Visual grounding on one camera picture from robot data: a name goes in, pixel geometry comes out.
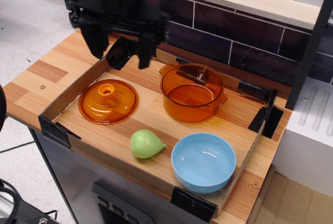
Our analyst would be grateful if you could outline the black braided cable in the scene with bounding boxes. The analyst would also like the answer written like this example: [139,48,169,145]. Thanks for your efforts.
[0,178,58,224]

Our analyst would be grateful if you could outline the green toy pear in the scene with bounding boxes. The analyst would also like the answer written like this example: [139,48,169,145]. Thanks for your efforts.
[130,129,167,159]

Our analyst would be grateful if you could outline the black vertical post right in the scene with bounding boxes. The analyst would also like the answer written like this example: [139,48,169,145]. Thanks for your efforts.
[285,0,332,110]

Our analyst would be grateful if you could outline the light blue bowl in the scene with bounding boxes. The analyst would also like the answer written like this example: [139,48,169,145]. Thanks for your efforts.
[171,133,236,194]

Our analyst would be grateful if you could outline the toy oven front panel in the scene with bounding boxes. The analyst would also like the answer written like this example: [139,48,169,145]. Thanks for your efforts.
[91,181,155,223]

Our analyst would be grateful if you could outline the orange transparent pot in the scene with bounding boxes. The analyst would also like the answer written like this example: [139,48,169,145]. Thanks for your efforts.
[159,63,227,123]

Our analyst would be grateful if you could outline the orange transparent pot lid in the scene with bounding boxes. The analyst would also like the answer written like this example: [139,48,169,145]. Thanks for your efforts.
[78,79,139,125]

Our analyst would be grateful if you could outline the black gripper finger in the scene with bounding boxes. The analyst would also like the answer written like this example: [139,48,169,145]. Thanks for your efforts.
[79,17,109,59]
[137,32,157,69]

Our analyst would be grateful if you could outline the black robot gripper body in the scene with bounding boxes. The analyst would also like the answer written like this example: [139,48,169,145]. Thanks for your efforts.
[65,0,170,42]

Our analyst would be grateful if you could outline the white toy sink drainboard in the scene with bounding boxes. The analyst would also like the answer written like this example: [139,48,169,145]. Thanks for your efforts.
[273,78,332,196]

